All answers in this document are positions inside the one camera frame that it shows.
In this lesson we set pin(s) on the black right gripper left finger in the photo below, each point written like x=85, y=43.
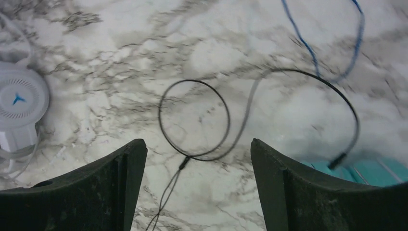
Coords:
x=99, y=196

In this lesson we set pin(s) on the blue wired earbuds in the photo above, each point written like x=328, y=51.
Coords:
x=339, y=56

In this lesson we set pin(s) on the white grey over-ear headphones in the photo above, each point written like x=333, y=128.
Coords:
x=24, y=100

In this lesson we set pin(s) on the teal cat-ear headphones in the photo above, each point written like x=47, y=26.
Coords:
x=380, y=172

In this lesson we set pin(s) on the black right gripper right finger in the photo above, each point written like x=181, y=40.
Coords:
x=296, y=197

